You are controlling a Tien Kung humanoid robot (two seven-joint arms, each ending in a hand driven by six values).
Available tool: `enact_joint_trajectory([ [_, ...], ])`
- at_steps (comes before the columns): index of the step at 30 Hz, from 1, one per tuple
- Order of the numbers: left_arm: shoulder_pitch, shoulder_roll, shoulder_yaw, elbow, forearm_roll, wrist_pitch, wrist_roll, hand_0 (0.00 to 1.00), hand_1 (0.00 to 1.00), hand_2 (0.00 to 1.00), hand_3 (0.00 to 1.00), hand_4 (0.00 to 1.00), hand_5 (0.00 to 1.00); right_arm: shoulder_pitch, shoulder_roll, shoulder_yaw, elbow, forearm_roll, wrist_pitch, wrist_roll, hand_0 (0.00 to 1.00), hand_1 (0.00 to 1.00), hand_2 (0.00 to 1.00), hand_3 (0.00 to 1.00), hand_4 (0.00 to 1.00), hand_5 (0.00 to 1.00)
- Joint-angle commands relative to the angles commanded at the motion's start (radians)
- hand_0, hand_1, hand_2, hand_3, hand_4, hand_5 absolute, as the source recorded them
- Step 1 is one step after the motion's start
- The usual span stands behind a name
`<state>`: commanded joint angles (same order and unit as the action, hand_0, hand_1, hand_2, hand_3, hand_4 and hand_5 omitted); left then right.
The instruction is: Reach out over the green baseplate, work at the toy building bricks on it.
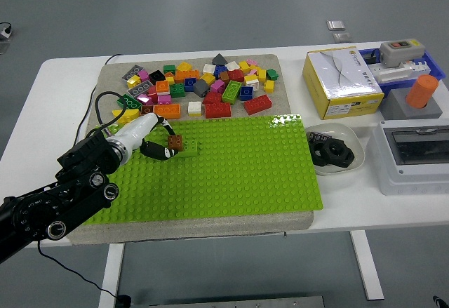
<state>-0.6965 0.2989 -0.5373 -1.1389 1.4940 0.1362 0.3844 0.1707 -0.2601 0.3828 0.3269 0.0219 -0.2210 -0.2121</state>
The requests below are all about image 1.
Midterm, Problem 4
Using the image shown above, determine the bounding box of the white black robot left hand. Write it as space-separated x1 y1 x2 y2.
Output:
115 112 179 161

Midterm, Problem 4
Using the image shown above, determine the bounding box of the green studded baseplate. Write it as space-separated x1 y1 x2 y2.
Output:
85 112 324 225

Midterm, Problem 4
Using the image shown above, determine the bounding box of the yellow curved brick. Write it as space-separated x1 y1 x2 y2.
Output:
112 108 140 125

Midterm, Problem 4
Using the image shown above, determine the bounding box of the dark green long brick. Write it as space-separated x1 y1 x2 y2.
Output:
116 93 143 111

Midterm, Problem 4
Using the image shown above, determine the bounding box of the orange brick with round holes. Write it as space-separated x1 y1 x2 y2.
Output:
153 103 182 120

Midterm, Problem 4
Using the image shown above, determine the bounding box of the grey brick with round holes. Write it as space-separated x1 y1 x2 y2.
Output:
126 79 155 98

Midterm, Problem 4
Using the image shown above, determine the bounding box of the lime green long brick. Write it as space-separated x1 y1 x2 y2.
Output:
221 80 242 105
175 140 199 157

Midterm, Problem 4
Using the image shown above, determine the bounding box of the grey studded flat brick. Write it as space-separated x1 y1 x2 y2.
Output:
121 65 145 81

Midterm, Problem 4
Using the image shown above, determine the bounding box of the orange long brick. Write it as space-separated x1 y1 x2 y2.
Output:
174 69 201 83

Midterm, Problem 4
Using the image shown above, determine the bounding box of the dark grey square brick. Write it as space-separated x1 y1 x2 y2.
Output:
192 79 211 98

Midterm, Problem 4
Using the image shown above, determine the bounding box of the white table leg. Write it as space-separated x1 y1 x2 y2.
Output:
349 230 385 301
98 243 126 308

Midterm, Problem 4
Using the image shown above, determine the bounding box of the red long brick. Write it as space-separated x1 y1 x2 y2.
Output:
204 102 232 119
243 94 274 116

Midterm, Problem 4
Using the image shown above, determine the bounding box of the grey-brown mat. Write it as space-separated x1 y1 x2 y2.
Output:
63 53 314 246

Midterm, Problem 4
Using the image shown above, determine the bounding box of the black hex nut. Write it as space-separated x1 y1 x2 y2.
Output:
321 138 355 168
307 142 330 167

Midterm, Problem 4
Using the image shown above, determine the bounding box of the black toothed strip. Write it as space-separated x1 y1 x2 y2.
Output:
308 130 333 144

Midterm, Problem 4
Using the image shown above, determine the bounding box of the white dish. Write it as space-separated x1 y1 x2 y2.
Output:
302 121 366 176

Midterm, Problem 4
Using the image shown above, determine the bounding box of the grey square block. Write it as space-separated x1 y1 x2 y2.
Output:
380 88 443 120

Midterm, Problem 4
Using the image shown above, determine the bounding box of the orange cylinder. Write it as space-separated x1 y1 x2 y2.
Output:
406 74 440 109

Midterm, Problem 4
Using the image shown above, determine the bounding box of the yellow white cardboard box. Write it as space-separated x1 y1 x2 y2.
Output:
302 46 386 121

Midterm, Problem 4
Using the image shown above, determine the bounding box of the blue plastic bin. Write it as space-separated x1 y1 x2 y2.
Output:
358 47 446 98

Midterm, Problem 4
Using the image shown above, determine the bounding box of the white terminal block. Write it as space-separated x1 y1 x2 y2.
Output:
364 60 431 84

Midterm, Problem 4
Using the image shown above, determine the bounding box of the grey electrical enclosure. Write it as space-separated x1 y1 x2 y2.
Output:
371 118 449 196

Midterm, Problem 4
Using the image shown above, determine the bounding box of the black plug with cord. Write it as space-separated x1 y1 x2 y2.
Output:
36 53 133 308

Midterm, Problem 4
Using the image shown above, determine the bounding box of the metal base plate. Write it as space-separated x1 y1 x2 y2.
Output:
149 295 326 308

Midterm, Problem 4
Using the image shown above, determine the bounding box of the grey switch box red button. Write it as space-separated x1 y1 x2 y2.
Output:
380 39 427 69

